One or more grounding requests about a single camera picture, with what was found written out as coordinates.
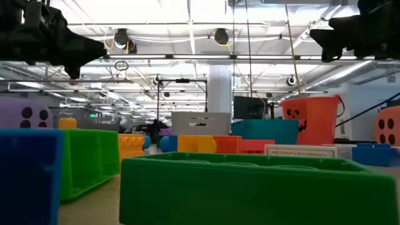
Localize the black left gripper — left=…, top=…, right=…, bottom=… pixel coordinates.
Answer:
left=0, top=0, right=108, bottom=80

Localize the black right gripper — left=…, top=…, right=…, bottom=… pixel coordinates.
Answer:
left=309, top=0, right=400, bottom=63

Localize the small yellow toy block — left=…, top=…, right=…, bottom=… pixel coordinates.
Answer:
left=57, top=117, right=78, bottom=130

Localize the orange foam die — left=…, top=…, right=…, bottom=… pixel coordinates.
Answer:
left=374, top=105, right=400, bottom=147

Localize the yellow studded toy brick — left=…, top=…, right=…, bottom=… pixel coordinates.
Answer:
left=117, top=133, right=146, bottom=161

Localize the bright green toy brick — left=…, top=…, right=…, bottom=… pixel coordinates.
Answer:
left=59, top=128, right=121, bottom=201

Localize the small blue toy brick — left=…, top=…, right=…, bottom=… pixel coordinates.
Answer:
left=351, top=142, right=400, bottom=168

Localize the grey plastic tray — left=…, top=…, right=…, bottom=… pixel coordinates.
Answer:
left=76, top=116, right=122, bottom=132

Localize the orange pumpkin bucket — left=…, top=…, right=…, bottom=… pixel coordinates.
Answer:
left=277, top=94, right=344, bottom=146

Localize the dark background screen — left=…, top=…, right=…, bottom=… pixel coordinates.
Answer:
left=377, top=98, right=400, bottom=109

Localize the purple foam die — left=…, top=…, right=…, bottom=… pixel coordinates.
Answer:
left=0, top=97, right=54, bottom=129

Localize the black background robot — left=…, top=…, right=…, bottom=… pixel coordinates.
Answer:
left=136, top=119, right=169, bottom=138

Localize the black background monitor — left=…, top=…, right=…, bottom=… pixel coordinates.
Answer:
left=233, top=95, right=269, bottom=121

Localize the teal plastic tray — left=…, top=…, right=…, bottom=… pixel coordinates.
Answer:
left=231, top=119, right=300, bottom=145

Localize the silver-backed playing card box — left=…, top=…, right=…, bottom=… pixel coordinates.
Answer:
left=264, top=144, right=356, bottom=160

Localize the white building pillar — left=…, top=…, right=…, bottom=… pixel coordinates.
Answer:
left=207, top=64, right=233, bottom=113

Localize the long ceiling light bar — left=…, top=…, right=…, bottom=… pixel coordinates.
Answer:
left=102, top=54, right=376, bottom=61

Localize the large blue toy block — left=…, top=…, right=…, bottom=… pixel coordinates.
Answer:
left=159, top=134, right=179, bottom=154

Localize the red-orange flat toy brick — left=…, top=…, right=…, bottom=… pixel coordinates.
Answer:
left=239, top=139, right=276, bottom=154

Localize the clear grey plastic bin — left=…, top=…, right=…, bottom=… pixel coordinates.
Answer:
left=171, top=111, right=232, bottom=136

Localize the orange toy block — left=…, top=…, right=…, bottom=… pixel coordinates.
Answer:
left=213, top=135, right=243, bottom=154

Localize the dark green toy brick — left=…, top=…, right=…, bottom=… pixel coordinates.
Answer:
left=119, top=151, right=400, bottom=225

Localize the black coiled cable ring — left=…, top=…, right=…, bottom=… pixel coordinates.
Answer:
left=114, top=60, right=130, bottom=72

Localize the yellow hanging cable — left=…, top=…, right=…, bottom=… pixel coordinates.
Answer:
left=283, top=0, right=301, bottom=96

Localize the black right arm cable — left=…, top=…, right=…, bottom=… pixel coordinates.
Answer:
left=334, top=91, right=400, bottom=128

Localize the thin black hanging cable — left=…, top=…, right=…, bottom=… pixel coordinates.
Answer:
left=231, top=0, right=236, bottom=98

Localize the black background frame stand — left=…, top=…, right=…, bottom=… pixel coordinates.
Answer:
left=156, top=77, right=209, bottom=114

